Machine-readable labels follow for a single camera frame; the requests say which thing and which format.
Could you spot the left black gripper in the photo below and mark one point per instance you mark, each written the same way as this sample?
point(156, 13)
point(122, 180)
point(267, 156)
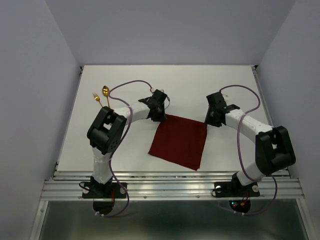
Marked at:
point(161, 118)

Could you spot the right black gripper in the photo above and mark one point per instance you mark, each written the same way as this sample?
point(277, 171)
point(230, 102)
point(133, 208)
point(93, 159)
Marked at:
point(209, 120)

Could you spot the dark red cloth napkin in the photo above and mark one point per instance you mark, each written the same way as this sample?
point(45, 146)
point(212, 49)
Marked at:
point(180, 141)

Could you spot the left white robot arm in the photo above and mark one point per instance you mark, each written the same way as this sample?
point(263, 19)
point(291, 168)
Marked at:
point(105, 135)

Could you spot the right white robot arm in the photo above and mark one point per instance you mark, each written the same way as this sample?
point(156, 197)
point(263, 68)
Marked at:
point(273, 147)

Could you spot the gold spoon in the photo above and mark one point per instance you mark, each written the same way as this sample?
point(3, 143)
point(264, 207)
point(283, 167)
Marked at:
point(106, 94)

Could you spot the gold fork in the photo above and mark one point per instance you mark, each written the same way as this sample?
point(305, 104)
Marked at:
point(97, 98)

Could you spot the right aluminium table edge rail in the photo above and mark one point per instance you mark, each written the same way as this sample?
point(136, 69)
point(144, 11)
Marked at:
point(261, 93)

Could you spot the aluminium mounting rail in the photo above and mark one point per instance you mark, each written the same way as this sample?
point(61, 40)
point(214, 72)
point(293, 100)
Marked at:
point(168, 185)

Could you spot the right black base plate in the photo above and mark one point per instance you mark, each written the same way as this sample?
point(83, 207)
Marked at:
point(224, 189)

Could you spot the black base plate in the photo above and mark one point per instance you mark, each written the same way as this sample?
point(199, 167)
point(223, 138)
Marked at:
point(224, 189)
point(110, 191)

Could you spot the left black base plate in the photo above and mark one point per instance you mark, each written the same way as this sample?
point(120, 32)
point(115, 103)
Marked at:
point(110, 191)

